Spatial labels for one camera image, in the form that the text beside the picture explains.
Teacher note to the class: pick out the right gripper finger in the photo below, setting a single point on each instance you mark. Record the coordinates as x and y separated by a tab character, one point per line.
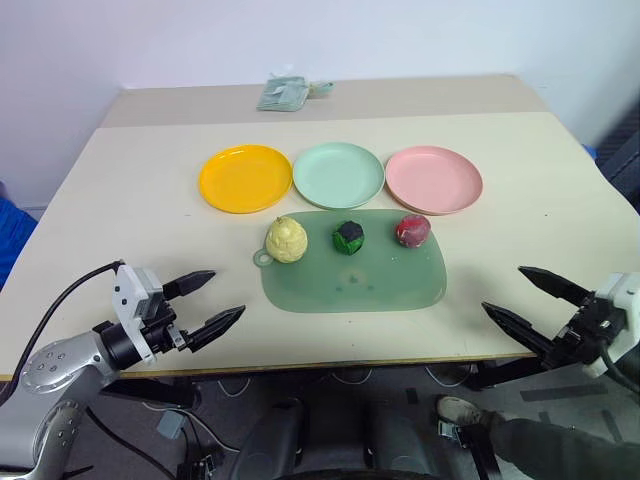
555	286
520	327

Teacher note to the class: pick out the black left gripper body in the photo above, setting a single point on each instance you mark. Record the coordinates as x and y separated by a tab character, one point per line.
162	330

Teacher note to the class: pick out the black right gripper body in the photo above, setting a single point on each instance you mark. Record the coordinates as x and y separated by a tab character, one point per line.
590	325

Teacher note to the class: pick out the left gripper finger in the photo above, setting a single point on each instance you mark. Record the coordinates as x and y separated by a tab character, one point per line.
216	326
192	282

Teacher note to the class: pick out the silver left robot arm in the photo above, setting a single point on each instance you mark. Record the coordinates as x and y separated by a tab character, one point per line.
55	361

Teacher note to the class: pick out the yellow plate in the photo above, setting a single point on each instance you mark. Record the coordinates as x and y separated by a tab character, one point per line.
245	178

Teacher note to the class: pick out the red fruit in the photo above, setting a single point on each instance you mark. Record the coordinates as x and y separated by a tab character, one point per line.
412	231

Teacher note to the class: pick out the dark green vegetable toy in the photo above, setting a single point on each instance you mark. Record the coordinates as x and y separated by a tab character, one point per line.
347	239

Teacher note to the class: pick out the pink plate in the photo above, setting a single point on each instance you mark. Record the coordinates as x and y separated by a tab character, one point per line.
434	180

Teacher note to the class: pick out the mint green plate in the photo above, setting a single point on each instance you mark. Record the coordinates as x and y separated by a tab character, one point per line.
338	175

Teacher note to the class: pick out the grey floor box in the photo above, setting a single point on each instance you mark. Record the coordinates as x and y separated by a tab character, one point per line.
171	425

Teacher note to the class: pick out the grey white shoe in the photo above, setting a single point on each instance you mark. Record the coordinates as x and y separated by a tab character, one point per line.
457	409

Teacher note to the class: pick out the dark trouser leg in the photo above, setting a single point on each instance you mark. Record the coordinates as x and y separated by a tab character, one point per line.
565	446

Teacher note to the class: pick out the dark rounded shape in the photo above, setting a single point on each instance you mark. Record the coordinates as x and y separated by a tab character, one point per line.
405	442
267	440

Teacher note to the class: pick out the small blue object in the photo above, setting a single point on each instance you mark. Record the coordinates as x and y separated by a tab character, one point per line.
590	152

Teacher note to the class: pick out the green silicone mat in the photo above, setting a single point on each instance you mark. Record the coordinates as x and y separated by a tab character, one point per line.
350	287

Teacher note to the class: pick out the black ribbed case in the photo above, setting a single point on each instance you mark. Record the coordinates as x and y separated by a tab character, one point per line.
621	160

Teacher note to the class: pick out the blue cloth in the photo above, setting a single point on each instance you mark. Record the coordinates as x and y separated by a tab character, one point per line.
11	235

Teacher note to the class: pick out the green folded cloth pack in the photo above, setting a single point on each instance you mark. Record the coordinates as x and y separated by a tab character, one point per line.
281	95

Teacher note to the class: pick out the small light green utensil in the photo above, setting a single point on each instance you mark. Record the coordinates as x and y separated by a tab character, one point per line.
321	88

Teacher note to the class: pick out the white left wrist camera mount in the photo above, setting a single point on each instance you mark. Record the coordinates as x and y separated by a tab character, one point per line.
131	295

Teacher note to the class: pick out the black table frame bar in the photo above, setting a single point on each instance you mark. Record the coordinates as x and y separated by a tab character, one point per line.
150	392
520	375

